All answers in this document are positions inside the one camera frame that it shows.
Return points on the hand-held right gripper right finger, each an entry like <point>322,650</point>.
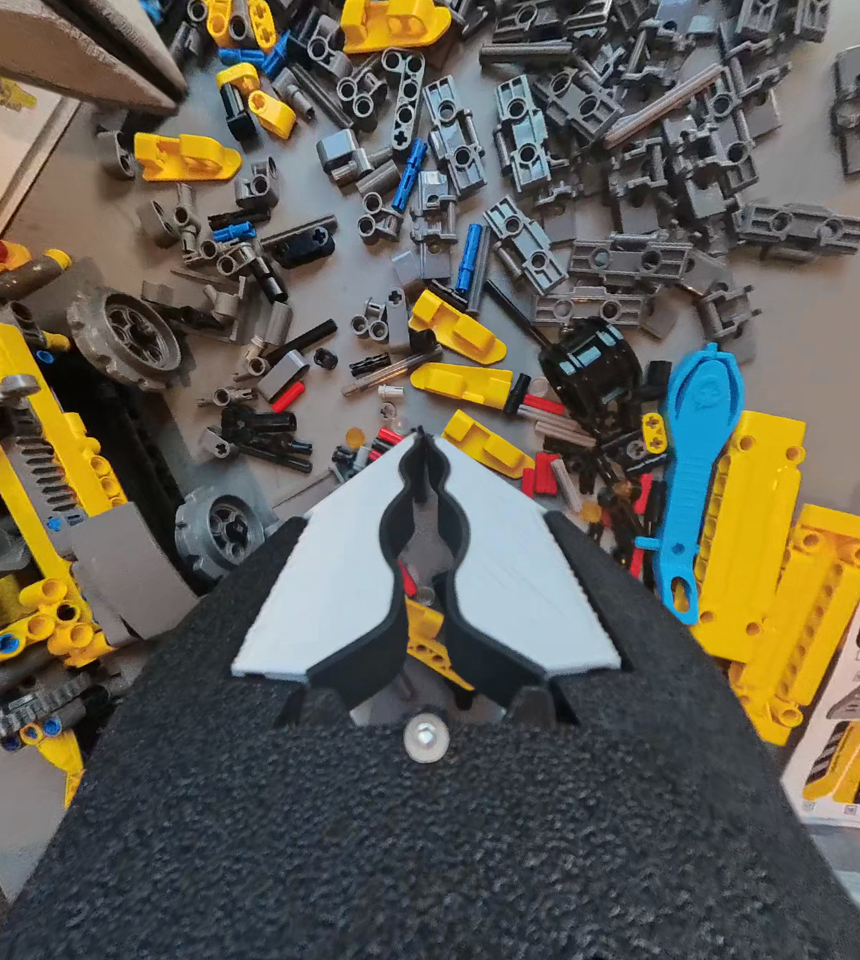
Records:
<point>535,592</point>

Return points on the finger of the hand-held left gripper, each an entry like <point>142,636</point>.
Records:
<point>40,52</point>

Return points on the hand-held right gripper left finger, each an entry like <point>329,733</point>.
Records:
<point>317,592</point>

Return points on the yellow grey toy brick vehicle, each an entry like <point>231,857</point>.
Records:
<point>10,465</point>

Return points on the pile of brick parts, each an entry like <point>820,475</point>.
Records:
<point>550,150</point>

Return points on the grey desk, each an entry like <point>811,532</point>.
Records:
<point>834,300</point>

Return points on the black rubber tyre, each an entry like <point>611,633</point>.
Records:
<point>587,367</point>

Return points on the blue brick separator tool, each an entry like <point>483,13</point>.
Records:
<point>699,420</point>

